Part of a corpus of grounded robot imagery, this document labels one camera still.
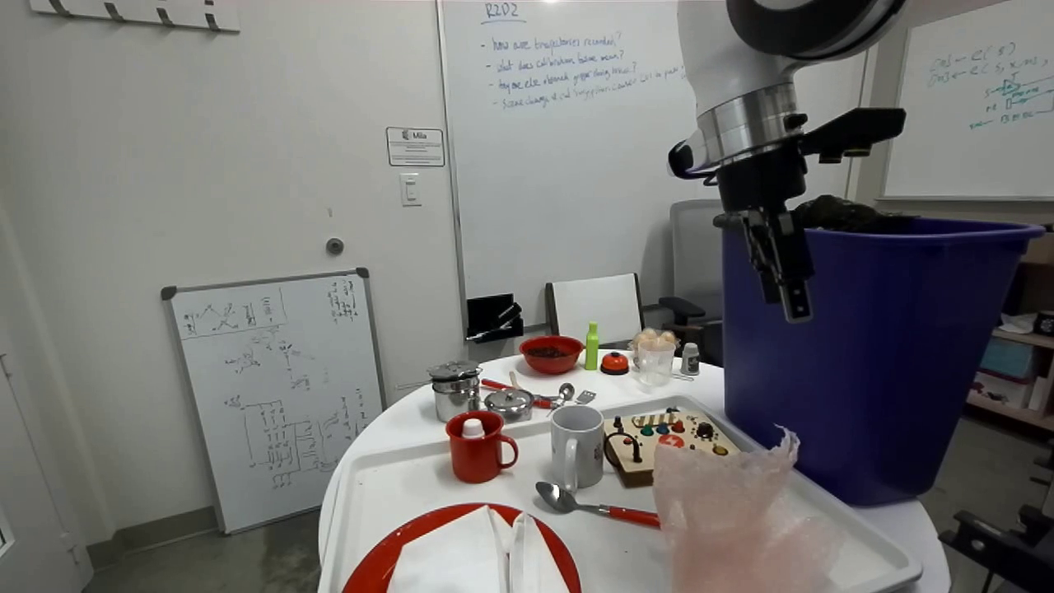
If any red-handled metal utensil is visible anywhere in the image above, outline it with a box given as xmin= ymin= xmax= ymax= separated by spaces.
xmin=479 ymin=376 xmax=579 ymax=413

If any wooden puzzle board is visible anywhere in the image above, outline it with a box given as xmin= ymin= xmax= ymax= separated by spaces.
xmin=601 ymin=402 xmax=746 ymax=491

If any small metal pot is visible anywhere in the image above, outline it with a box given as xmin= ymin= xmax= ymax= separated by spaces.
xmin=425 ymin=361 xmax=485 ymax=424

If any clear plastic cup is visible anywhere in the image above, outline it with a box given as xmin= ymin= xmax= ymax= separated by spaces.
xmin=632 ymin=325 xmax=682 ymax=388

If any wall whiteboard with green writing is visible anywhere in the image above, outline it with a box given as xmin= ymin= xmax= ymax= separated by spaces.
xmin=878 ymin=0 xmax=1054 ymax=209

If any white wall sign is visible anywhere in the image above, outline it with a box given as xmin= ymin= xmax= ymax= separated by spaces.
xmin=383 ymin=122 xmax=449 ymax=171

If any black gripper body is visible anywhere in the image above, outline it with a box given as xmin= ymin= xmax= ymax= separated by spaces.
xmin=712 ymin=142 xmax=822 ymax=226

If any red enamel mug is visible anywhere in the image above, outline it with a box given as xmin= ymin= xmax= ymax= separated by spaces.
xmin=441 ymin=410 xmax=523 ymax=488

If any leaning framed whiteboard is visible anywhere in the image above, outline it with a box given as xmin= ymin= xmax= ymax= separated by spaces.
xmin=158 ymin=265 xmax=390 ymax=539

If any red bowl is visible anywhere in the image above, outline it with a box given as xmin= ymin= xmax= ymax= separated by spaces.
xmin=518 ymin=332 xmax=587 ymax=380

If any white plastic tray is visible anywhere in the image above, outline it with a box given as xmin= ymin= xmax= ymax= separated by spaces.
xmin=317 ymin=391 xmax=926 ymax=593

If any large wall whiteboard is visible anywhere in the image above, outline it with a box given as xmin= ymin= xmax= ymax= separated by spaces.
xmin=434 ymin=0 xmax=873 ymax=332

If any white folded napkin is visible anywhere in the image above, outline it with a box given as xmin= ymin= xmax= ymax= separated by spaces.
xmin=385 ymin=503 xmax=572 ymax=593

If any white rectangular panel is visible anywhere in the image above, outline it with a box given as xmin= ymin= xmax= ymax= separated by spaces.
xmin=547 ymin=269 xmax=645 ymax=349

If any clear plastic container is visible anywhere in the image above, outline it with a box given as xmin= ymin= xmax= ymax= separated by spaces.
xmin=652 ymin=424 xmax=839 ymax=593

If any red-handled metal spoon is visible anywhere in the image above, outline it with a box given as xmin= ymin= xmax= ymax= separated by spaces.
xmin=535 ymin=478 xmax=665 ymax=534

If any blue plastic trash bin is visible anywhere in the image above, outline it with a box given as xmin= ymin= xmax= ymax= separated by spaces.
xmin=718 ymin=211 xmax=1046 ymax=511

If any white coat hook rack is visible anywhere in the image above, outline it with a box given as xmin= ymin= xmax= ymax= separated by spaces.
xmin=28 ymin=0 xmax=243 ymax=38

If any red round plate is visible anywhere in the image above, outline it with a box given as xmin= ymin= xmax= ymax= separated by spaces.
xmin=339 ymin=500 xmax=587 ymax=593

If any small metal strainer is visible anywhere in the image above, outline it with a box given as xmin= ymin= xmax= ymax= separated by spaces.
xmin=482 ymin=385 xmax=536 ymax=424

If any wooden storage shelf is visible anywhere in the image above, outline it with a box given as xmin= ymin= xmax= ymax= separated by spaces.
xmin=964 ymin=235 xmax=1054 ymax=443

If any black metal stand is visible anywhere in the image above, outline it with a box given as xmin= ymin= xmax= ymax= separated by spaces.
xmin=939 ymin=503 xmax=1054 ymax=593

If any black box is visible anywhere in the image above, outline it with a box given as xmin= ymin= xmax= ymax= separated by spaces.
xmin=466 ymin=290 xmax=526 ymax=347

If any black garbage bag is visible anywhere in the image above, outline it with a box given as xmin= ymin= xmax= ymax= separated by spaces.
xmin=792 ymin=196 xmax=922 ymax=237

